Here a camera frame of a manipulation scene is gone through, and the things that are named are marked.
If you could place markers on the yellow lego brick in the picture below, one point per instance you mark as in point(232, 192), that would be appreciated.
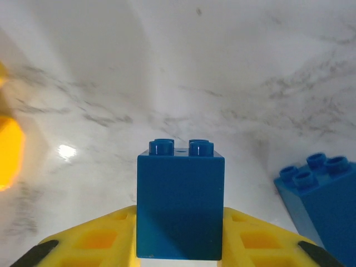
point(8, 153)

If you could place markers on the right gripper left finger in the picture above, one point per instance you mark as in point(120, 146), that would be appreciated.
point(91, 239)

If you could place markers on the blue lego brick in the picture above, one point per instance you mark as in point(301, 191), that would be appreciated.
point(180, 194)
point(328, 200)

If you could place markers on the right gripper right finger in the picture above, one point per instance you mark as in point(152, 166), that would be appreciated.
point(264, 242)

